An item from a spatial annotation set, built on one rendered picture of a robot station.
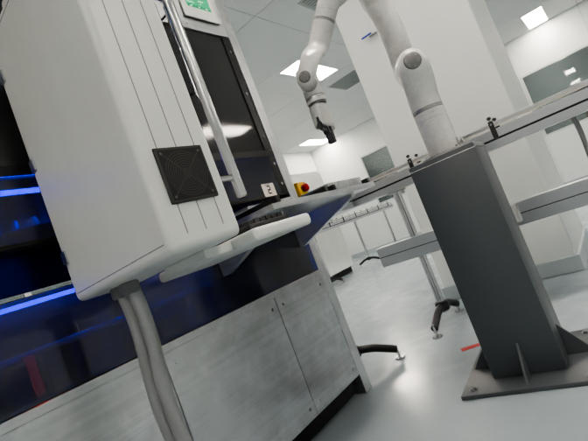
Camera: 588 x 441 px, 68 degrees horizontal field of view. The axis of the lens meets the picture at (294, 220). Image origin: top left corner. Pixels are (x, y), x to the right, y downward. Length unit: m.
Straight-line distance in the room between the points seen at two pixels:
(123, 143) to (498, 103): 2.54
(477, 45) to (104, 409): 2.78
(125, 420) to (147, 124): 0.81
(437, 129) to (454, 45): 1.47
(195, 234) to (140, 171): 0.16
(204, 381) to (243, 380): 0.17
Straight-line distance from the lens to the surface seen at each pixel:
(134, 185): 0.90
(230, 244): 1.03
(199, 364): 1.50
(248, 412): 1.62
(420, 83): 1.79
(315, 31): 1.94
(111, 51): 0.98
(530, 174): 3.07
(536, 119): 2.44
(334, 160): 11.04
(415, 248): 2.67
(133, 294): 1.13
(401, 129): 3.26
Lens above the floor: 0.73
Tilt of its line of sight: 4 degrees up
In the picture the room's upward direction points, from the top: 21 degrees counter-clockwise
